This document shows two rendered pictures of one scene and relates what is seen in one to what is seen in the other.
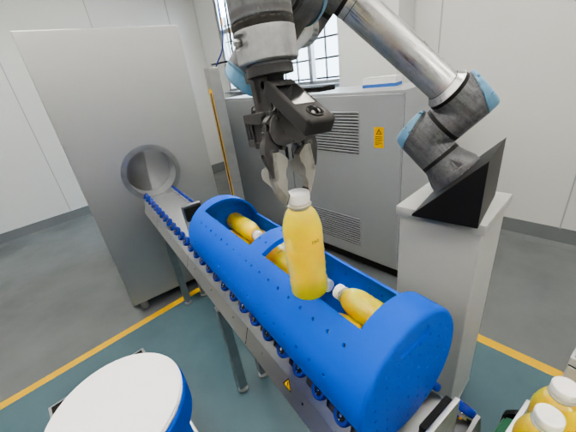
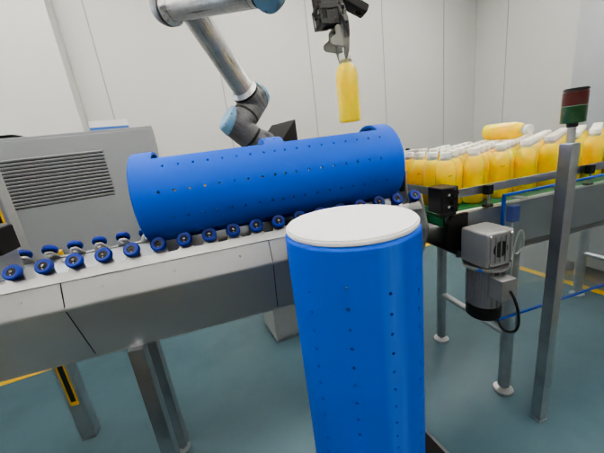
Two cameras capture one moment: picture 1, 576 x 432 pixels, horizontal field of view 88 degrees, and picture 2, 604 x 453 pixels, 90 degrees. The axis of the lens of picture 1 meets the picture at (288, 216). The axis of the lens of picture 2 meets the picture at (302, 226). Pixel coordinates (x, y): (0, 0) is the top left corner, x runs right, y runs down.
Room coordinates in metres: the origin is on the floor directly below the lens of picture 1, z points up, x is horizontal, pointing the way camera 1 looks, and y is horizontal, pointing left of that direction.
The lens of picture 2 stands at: (0.34, 1.04, 1.21)
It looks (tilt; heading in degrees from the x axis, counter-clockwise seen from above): 16 degrees down; 288
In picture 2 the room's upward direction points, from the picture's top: 7 degrees counter-clockwise
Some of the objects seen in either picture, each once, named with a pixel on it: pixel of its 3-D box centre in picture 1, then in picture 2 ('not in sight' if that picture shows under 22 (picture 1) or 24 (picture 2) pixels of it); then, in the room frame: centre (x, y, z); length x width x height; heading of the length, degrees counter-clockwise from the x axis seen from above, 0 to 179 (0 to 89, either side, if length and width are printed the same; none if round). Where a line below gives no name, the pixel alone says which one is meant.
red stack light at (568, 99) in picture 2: not in sight; (575, 98); (-0.20, -0.13, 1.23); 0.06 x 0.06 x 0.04
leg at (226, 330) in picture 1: (232, 351); (160, 419); (1.17, 0.40, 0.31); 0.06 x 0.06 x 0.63; 32
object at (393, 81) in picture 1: (381, 81); (109, 126); (2.30, -0.79, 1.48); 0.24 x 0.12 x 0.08; 49
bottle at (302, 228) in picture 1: (304, 248); (347, 91); (0.47, -0.02, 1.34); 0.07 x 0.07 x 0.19
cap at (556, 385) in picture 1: (565, 390); not in sight; (0.31, -0.43, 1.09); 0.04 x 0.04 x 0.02
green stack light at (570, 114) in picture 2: not in sight; (573, 114); (-0.20, -0.13, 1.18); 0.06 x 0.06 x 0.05
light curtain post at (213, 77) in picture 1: (241, 213); (25, 270); (1.76, 0.29, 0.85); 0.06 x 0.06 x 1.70; 32
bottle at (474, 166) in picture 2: not in sight; (473, 177); (0.04, -0.25, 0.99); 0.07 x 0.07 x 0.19
